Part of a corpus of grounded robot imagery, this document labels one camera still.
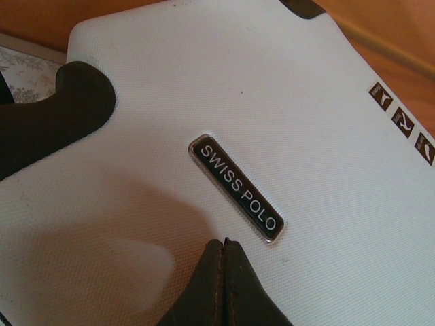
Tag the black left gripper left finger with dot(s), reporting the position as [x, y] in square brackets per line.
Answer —
[200, 288]

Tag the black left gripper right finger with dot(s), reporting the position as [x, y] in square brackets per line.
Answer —
[251, 295]

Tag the floral patterned table mat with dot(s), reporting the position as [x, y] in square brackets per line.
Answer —
[27, 74]

